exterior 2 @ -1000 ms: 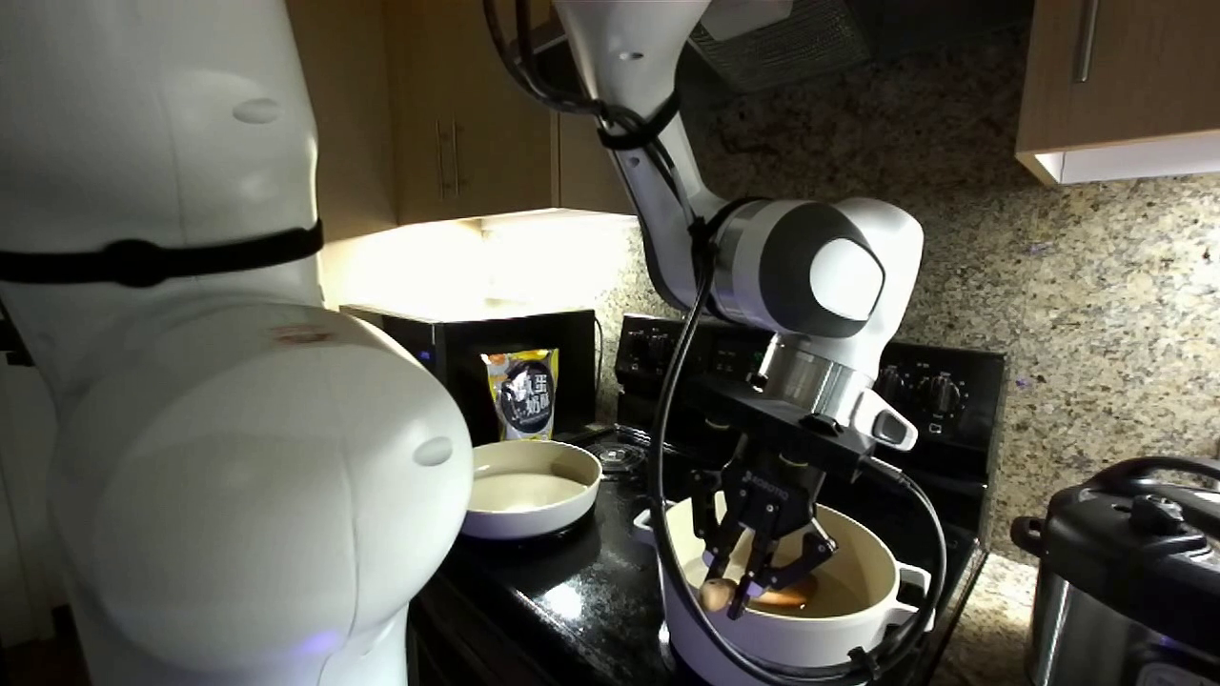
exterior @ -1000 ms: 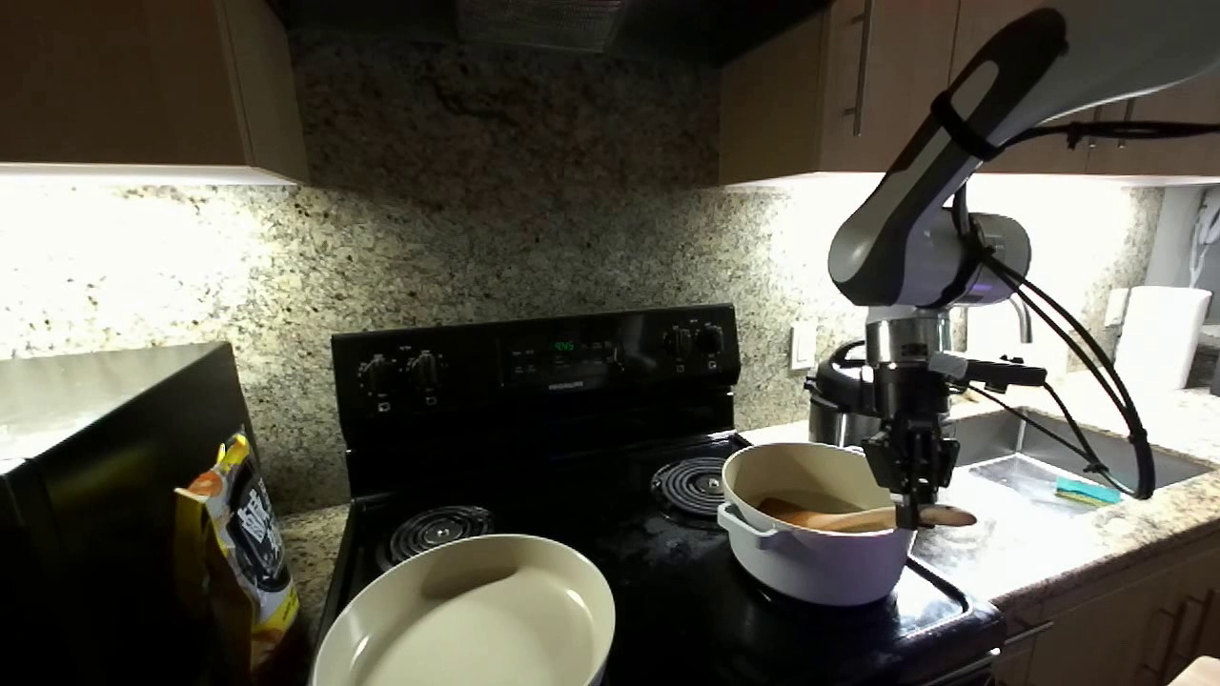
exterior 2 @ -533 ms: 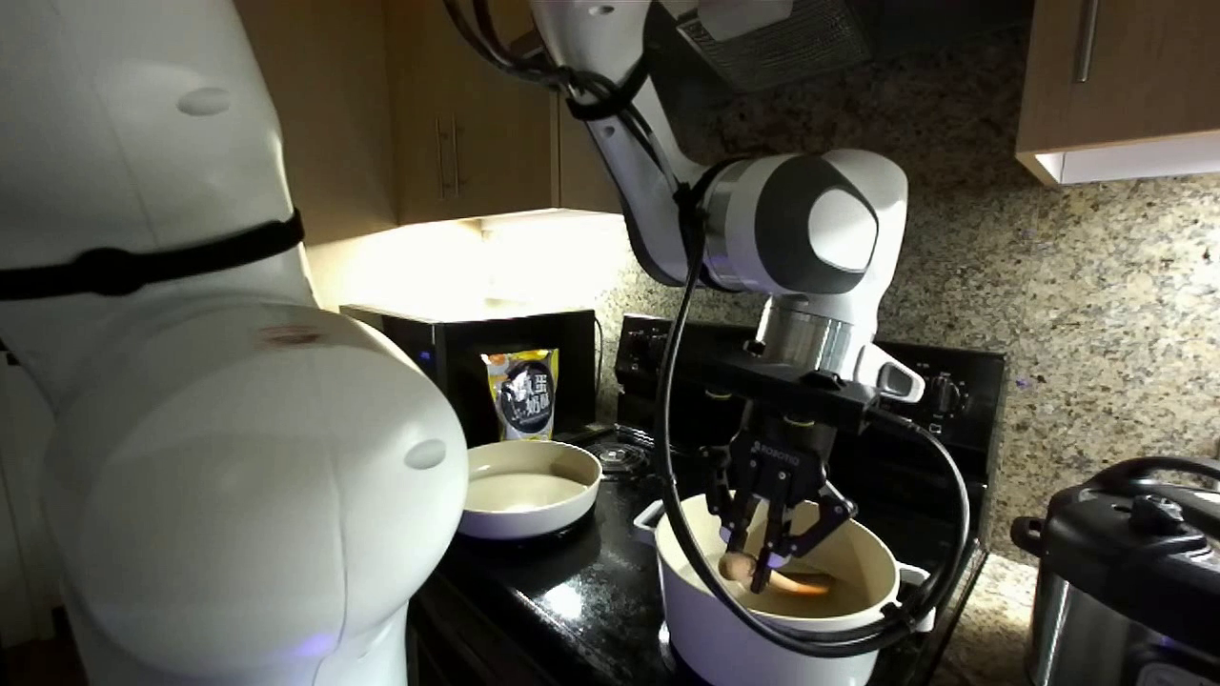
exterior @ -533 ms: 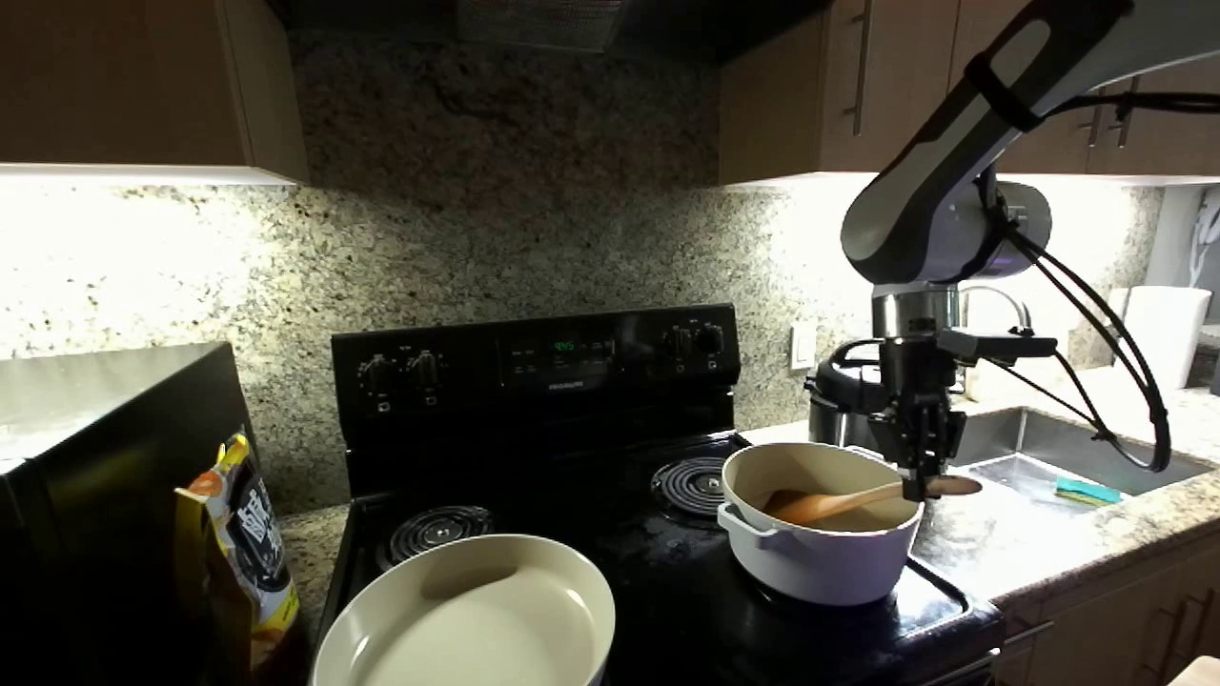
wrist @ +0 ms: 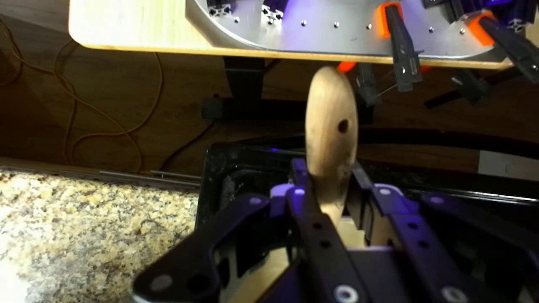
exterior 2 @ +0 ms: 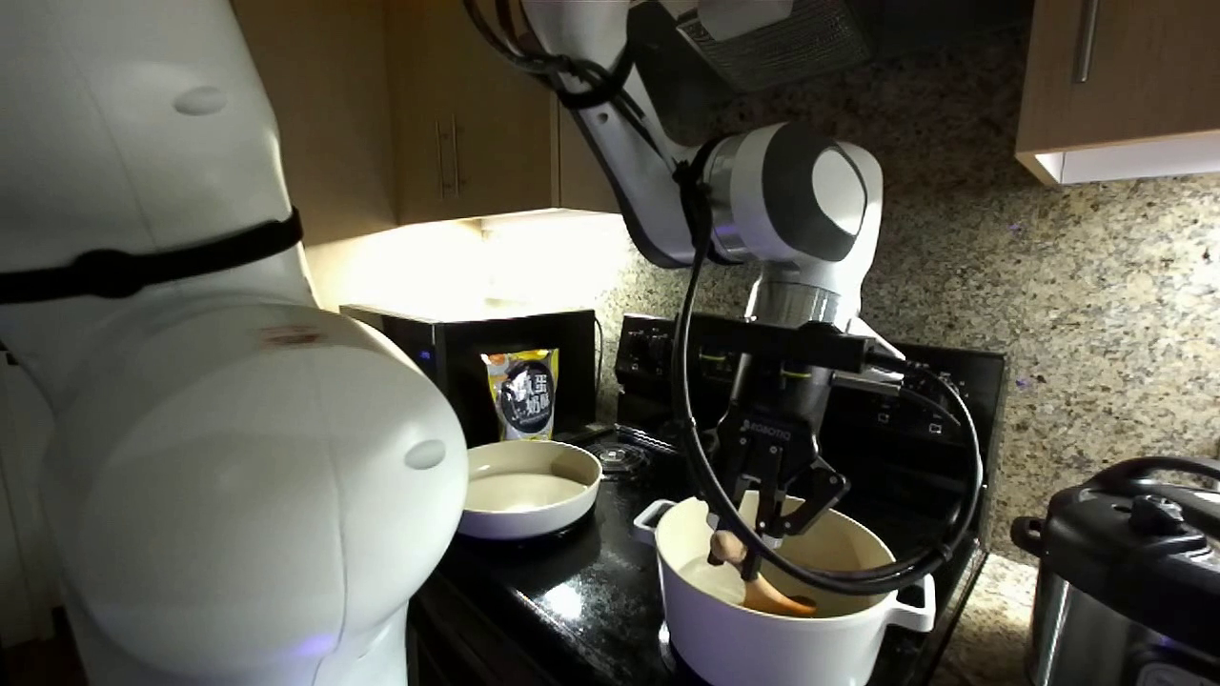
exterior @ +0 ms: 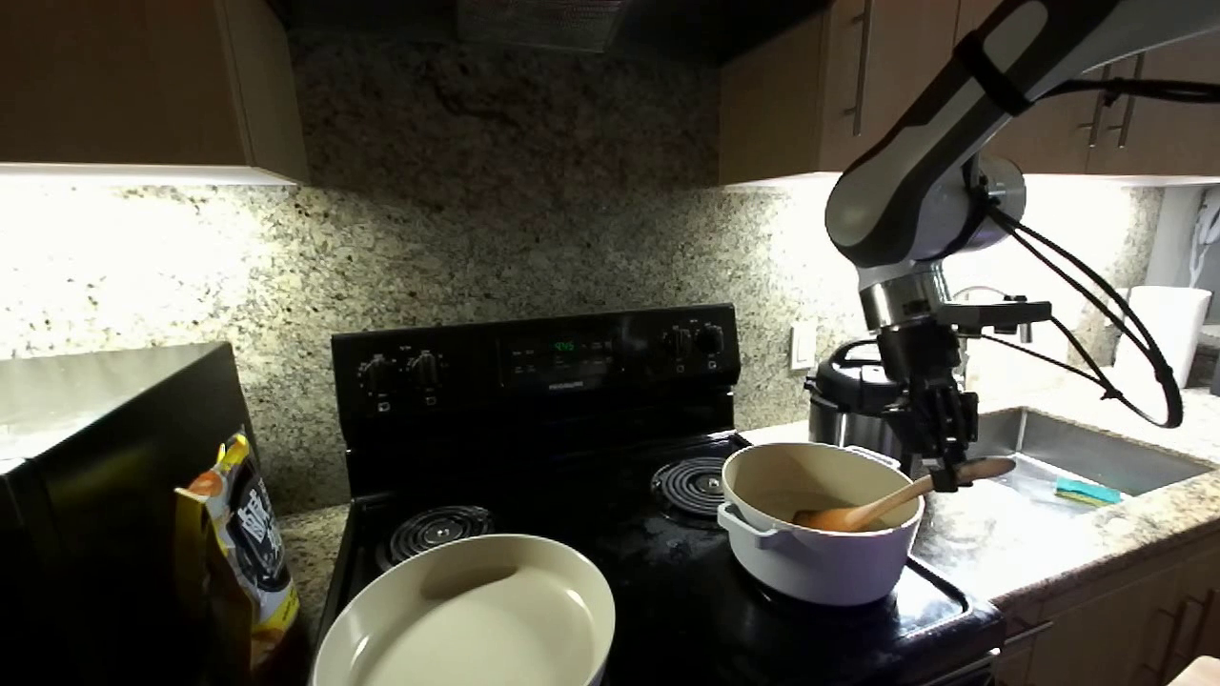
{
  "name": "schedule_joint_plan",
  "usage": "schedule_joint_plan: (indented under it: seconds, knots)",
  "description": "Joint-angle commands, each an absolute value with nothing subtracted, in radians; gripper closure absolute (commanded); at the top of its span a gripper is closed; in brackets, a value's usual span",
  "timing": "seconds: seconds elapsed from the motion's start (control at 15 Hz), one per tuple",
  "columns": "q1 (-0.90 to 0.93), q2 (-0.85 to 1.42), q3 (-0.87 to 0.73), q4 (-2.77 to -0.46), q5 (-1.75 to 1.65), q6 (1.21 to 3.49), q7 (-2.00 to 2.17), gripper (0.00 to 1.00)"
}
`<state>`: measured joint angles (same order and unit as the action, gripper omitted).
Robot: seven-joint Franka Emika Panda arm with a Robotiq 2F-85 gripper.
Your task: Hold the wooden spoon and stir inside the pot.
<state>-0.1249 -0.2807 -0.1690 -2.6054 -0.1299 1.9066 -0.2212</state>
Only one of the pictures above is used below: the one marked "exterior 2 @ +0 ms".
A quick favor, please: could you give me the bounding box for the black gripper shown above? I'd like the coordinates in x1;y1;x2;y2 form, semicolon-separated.
706;369;853;564

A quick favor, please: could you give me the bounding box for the wooden spoon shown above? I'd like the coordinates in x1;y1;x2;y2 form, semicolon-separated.
706;525;815;622

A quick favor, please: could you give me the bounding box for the black electric stove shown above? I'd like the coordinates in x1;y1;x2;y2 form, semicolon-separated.
416;313;1012;686

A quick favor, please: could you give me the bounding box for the white round shallow pan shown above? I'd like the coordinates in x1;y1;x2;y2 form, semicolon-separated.
459;440;606;547

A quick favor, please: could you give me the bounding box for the yellow black snack bag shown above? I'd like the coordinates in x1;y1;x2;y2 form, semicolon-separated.
476;348;565;445

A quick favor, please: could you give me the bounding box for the dark range hood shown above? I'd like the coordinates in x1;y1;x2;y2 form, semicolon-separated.
633;0;880;101

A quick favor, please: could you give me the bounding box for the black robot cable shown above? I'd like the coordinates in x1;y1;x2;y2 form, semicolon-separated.
463;0;988;601

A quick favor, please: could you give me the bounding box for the white two-handled pot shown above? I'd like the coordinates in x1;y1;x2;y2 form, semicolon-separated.
628;491;943;686

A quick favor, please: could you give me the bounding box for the wooden wall cabinet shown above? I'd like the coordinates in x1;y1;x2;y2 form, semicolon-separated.
1012;0;1220;192
232;0;624;247

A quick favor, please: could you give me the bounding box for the black strap band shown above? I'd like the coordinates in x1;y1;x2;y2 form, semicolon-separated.
0;205;310;307

